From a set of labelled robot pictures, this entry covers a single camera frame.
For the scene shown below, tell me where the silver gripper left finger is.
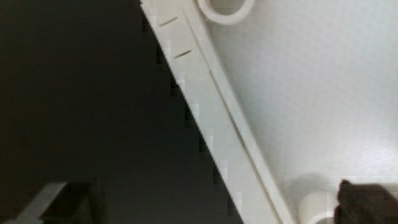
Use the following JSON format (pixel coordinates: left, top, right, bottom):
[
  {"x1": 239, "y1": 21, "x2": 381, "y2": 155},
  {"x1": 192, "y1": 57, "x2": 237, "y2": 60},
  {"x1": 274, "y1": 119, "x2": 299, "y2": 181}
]
[{"x1": 11, "y1": 181, "x2": 109, "y2": 224}]

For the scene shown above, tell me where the white desk top tray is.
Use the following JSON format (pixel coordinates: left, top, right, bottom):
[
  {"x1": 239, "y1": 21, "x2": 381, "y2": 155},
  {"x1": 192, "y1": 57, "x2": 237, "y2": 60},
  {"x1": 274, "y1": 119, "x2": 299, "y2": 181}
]
[{"x1": 141, "y1": 0, "x2": 398, "y2": 224}]

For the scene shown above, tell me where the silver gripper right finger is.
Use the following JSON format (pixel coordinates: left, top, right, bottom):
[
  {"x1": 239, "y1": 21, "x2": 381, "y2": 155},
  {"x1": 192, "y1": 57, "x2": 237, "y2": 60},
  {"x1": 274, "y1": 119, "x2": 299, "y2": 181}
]
[{"x1": 335, "y1": 180, "x2": 398, "y2": 224}]

